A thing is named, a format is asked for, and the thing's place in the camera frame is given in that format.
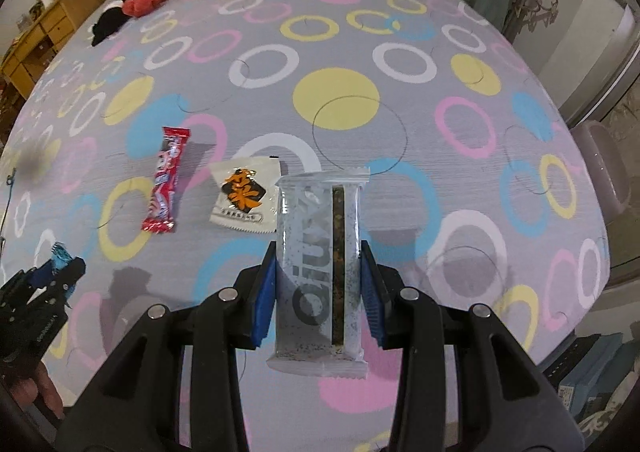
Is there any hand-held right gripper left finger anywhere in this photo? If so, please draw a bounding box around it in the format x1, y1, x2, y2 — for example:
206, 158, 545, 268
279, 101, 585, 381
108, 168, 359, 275
55, 239, 278, 452

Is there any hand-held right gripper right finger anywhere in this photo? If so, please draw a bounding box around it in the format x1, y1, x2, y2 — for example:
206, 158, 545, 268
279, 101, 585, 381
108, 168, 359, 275
357, 239, 586, 452

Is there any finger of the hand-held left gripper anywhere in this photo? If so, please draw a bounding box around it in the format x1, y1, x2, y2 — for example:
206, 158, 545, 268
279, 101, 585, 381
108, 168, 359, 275
45, 257, 87, 305
21, 258, 63, 290

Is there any grey speckled snack bar wrapper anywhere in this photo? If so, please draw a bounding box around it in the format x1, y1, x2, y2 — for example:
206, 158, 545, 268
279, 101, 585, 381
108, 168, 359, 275
266, 167, 372, 379

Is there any person's left hand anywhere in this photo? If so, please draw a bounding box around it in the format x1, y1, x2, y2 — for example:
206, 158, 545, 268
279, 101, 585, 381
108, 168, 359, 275
14, 363, 65, 420

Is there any white packet with orange label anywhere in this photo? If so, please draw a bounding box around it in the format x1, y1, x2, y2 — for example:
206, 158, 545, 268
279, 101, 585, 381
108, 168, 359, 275
207, 155, 282, 234

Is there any red candy bar wrapper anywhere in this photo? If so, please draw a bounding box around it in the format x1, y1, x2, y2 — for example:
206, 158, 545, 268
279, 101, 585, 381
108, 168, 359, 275
141, 126, 192, 234

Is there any blue cardboard box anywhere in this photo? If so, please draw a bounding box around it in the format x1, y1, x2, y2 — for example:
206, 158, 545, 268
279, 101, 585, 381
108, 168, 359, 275
542, 332, 626, 428

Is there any bed with circle-print sheet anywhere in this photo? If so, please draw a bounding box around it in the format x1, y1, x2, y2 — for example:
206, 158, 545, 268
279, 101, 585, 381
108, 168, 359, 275
0, 0, 613, 452

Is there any wooden desk with drawers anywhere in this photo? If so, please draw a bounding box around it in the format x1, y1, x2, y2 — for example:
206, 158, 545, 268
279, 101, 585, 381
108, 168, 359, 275
0, 0, 111, 93

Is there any black and white plush toy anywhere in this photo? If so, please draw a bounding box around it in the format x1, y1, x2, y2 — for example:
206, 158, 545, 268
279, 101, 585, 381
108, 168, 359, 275
90, 0, 133, 47

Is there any thin black cable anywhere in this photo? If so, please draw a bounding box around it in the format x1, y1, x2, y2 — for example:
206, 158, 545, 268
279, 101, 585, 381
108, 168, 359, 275
0, 167, 18, 253

